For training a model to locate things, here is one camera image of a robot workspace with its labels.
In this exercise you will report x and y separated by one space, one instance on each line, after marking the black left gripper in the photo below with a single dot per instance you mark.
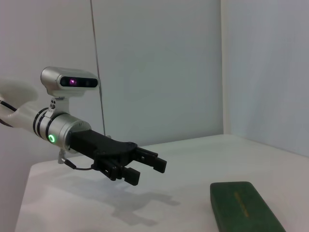
96 145

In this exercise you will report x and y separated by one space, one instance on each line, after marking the green glasses case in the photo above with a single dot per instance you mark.
241 205

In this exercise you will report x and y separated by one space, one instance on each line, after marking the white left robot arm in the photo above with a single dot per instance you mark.
60 128

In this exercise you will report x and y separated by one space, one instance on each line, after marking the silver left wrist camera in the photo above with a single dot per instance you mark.
53 79

